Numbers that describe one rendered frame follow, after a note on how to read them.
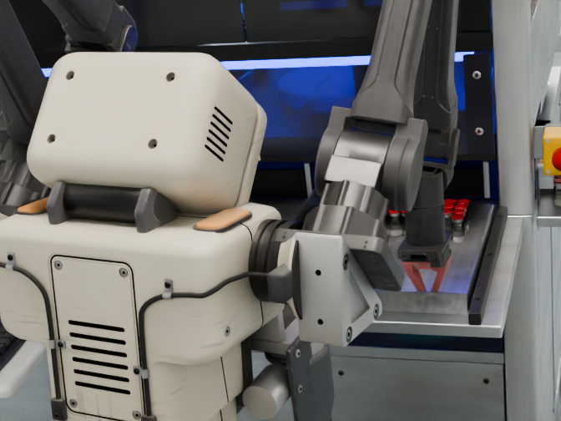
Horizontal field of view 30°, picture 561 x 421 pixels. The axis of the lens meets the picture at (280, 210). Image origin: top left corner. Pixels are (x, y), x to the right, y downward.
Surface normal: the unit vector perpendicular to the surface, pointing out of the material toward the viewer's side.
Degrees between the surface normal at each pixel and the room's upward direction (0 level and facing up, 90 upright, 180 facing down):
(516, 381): 90
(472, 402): 90
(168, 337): 82
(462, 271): 0
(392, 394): 90
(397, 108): 56
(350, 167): 39
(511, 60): 90
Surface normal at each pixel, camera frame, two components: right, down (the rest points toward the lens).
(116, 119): -0.40, -0.34
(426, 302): -0.29, 0.39
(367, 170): -0.16, -0.48
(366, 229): 0.47, -0.27
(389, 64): -0.24, -0.20
